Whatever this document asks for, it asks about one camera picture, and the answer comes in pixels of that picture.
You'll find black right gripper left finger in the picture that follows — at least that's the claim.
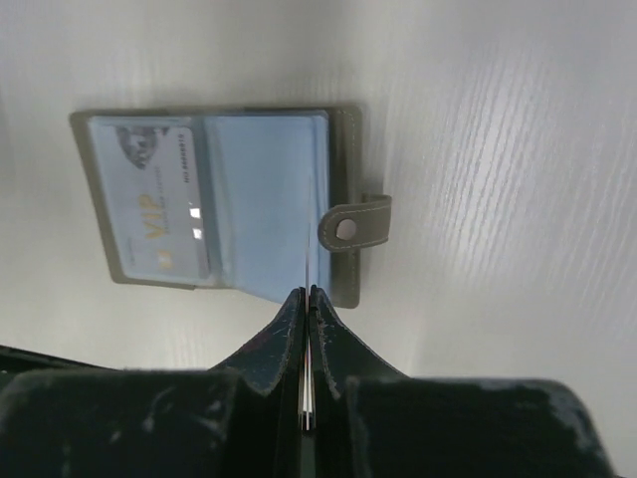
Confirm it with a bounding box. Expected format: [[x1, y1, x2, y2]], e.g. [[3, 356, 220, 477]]
[[1, 289, 306, 477]]

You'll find grey card holder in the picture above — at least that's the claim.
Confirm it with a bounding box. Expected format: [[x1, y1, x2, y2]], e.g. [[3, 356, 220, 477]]
[[69, 104, 391, 309]]

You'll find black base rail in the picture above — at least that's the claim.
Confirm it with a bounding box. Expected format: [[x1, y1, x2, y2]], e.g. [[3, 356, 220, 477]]
[[0, 346, 99, 379]]

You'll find credit card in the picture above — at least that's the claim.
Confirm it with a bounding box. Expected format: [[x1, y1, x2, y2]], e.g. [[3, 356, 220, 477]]
[[302, 173, 315, 432], [89, 117, 211, 285]]

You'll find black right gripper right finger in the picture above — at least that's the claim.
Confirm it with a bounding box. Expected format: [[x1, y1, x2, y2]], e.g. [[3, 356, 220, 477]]
[[308, 288, 614, 477]]

